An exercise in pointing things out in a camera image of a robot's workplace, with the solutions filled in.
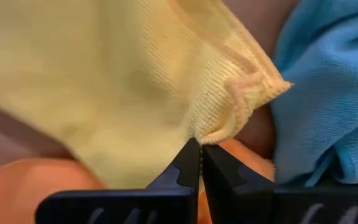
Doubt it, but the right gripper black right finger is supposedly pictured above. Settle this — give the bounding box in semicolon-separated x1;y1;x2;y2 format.
201;144;358;224

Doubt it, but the orange microfiber towel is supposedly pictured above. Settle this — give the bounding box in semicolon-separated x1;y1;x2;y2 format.
0;138;276;224

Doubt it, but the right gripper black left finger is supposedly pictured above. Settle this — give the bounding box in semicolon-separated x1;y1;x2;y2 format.
35;138;201;224

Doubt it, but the blue microfiber towel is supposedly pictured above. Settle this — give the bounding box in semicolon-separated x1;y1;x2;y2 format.
270;0;358;188

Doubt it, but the yellow microfiber towel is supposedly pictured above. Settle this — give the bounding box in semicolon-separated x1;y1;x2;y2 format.
0;0;293;191

